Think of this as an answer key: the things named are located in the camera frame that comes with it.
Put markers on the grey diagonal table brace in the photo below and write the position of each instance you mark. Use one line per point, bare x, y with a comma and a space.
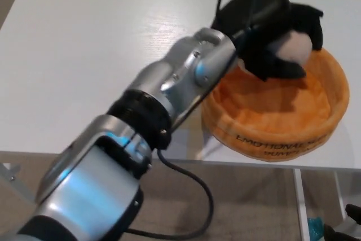
14, 179

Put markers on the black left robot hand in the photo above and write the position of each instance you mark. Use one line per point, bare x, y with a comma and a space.
253, 15

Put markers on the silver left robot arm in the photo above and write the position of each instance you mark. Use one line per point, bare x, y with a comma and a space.
84, 184

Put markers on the white table leg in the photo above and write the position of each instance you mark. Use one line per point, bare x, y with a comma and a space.
339, 193
300, 207

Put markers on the pink round plush toy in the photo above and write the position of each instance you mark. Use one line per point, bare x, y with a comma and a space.
294, 47

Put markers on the teal plastic object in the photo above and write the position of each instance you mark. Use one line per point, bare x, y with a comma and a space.
314, 229

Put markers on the orange plush round basket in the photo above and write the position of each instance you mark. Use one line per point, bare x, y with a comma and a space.
268, 119

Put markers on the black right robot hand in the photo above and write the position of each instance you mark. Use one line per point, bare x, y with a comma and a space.
349, 229

